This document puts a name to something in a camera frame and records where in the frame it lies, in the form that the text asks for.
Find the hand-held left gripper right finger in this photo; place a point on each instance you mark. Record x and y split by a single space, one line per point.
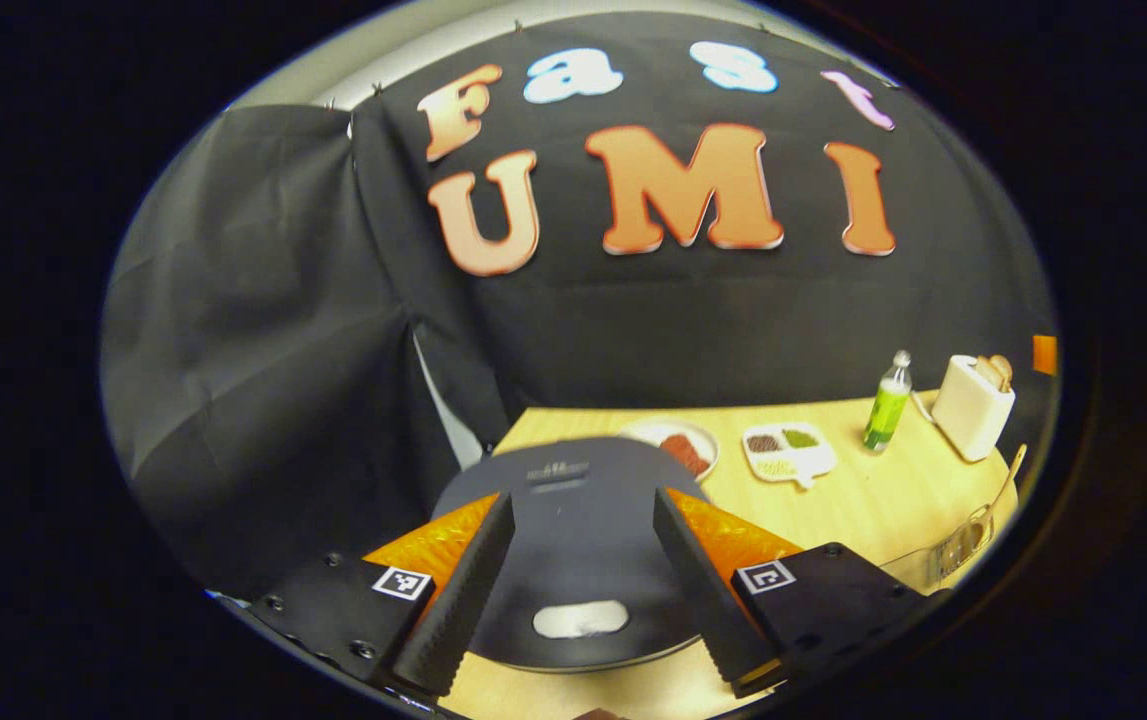
703 600

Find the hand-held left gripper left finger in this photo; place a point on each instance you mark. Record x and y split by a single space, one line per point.
458 600

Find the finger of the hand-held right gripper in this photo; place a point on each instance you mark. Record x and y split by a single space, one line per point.
1045 355

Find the black silver rice cooker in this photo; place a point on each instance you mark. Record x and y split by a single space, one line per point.
583 530

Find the wooden spoon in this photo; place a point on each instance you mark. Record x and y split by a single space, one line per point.
974 533

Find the perforated metal chopstick holder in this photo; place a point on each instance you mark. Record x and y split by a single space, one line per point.
953 550

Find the toasted bread slice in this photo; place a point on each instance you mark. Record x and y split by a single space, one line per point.
987 372
1003 372

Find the white toaster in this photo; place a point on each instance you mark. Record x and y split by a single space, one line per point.
968 415

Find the red meat slice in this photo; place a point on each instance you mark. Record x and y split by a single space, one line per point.
674 443
698 462

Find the white divided bean dish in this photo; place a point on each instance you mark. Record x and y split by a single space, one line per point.
788 460

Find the green label plastic bottle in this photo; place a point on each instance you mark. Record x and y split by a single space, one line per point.
885 410

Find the round white plate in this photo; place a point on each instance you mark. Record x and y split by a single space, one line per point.
648 432

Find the black backdrop cloth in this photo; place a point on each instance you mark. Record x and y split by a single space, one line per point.
683 330

